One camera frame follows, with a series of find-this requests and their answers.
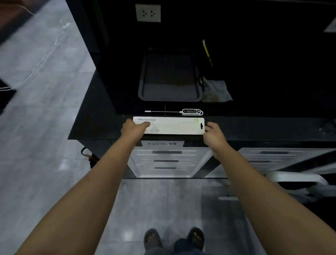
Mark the black plastic tray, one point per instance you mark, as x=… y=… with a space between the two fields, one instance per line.
x=170 y=76

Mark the white drawer cabinet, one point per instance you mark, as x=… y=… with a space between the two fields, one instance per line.
x=273 y=157
x=168 y=161

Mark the grey cloth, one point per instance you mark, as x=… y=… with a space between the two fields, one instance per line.
x=215 y=90

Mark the person's shoe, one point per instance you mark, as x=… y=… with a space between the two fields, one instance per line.
x=152 y=239
x=196 y=237

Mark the person's right hand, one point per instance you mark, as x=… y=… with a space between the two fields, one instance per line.
x=215 y=138

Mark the person's left fingers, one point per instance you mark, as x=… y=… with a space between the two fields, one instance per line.
x=145 y=126

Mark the person's left shoe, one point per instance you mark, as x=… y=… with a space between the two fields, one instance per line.
x=152 y=239

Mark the person's right forearm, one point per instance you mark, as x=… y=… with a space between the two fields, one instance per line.
x=265 y=205

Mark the white chair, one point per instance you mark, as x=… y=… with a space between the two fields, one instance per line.
x=301 y=184

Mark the person's left forearm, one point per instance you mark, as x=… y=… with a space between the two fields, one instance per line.
x=78 y=199

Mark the person's blue trousers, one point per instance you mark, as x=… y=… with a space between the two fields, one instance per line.
x=181 y=248

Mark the white thermometer packaging box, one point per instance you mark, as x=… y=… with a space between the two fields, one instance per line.
x=173 y=126

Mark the white paper label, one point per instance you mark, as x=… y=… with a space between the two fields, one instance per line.
x=162 y=144

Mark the person's left hand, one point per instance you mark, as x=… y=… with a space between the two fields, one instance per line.
x=133 y=130

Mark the white digital probe thermometer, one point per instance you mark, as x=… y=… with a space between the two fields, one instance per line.
x=189 y=112

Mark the white wall power socket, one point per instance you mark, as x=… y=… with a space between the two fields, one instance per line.
x=148 y=13

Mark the person's right shoe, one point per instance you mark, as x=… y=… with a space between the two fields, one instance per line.
x=196 y=237

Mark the person's right fingers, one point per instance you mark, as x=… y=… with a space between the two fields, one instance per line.
x=210 y=128

